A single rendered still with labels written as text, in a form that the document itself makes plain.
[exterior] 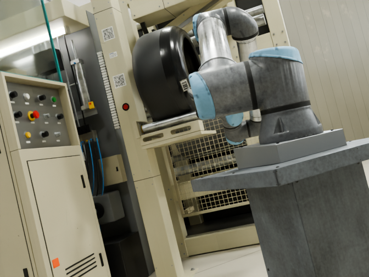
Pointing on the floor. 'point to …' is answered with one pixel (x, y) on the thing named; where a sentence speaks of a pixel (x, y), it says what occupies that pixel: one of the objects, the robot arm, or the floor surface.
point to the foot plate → (190, 272)
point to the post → (173, 251)
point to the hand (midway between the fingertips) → (189, 88)
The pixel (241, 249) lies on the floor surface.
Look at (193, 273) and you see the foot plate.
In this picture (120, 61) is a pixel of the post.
